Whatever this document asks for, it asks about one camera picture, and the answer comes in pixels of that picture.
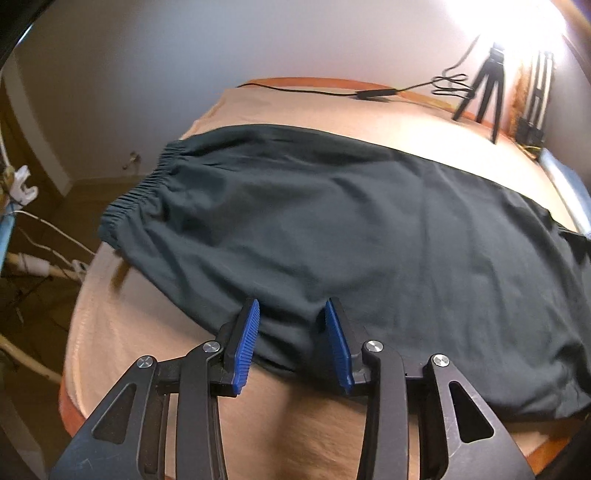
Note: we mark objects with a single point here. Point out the cream curved pipe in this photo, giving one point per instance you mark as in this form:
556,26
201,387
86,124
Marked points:
32,362

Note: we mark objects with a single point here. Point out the black pants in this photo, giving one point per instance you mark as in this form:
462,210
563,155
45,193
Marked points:
323,221

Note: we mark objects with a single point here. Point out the small black tripod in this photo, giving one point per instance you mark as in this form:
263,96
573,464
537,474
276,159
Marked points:
489,87

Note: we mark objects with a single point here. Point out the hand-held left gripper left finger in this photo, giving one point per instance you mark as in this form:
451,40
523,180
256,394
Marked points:
244,341

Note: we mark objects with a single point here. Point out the folded silver tripod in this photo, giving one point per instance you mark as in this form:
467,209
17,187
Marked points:
538,92

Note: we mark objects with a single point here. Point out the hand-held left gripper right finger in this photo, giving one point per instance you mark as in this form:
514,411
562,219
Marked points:
339,346

